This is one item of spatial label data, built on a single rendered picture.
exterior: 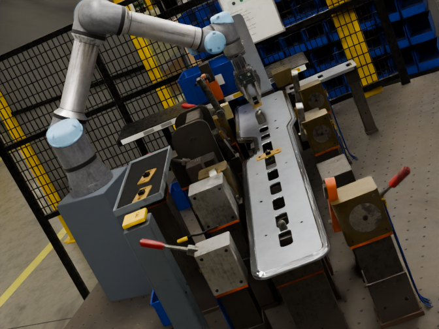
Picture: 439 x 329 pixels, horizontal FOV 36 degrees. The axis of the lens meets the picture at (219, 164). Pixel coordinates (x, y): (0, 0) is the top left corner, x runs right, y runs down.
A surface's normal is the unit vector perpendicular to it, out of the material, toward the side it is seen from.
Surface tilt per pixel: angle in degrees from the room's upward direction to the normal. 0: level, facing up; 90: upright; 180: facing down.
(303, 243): 0
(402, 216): 0
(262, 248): 0
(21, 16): 90
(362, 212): 90
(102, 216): 90
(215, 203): 90
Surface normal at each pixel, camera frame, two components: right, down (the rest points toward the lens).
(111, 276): -0.29, 0.46
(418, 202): -0.40, -0.86
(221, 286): 0.00, 0.36
